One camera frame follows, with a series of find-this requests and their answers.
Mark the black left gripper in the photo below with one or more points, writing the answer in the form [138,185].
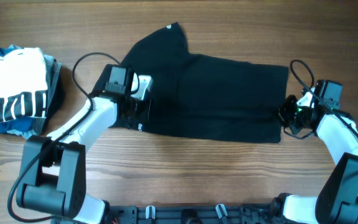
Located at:
[145,113]

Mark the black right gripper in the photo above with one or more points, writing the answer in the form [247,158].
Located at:
[289,112]

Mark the dark teal t-shirt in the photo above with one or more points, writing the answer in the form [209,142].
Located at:
[204,97]

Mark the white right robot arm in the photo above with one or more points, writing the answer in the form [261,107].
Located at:
[337,202]

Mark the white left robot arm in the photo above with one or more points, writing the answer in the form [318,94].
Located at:
[52,178]

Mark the blue folded garment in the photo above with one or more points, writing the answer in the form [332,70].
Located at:
[22,126]

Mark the white black striped folded shirt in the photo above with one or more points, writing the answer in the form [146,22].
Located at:
[23,85]

